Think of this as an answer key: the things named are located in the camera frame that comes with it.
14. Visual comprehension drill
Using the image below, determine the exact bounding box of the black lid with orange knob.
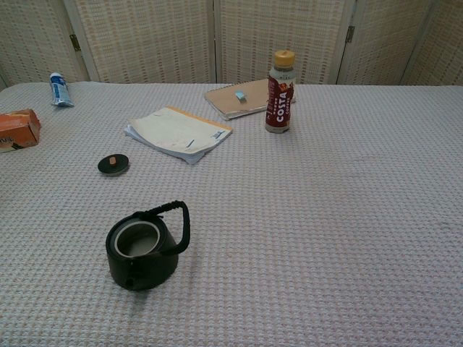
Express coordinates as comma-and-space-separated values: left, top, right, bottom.
97, 153, 130, 178

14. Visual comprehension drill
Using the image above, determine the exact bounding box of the black cast iron teapot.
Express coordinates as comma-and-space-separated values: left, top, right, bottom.
105, 200, 190, 292

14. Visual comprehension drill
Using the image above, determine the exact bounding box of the cream notepad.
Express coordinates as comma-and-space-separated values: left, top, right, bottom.
124, 106, 234, 166

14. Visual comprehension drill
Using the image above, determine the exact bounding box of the Costa coffee bottle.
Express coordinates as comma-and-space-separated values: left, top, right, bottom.
264, 50, 297, 135

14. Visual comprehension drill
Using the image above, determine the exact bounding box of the brown spiral notebook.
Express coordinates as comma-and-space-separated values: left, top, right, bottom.
204, 79, 297, 121

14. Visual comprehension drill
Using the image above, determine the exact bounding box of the pale waffle tablecloth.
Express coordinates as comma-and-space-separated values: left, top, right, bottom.
0, 81, 463, 347

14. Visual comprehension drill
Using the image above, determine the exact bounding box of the woven folding screen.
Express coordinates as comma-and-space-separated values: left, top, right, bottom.
0, 0, 463, 87

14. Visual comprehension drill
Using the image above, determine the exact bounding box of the blue white toothpaste tube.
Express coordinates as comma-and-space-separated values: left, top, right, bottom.
49, 72, 75, 108

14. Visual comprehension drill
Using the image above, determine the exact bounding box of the orange cardboard box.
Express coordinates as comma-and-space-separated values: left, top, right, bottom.
0, 108, 42, 154

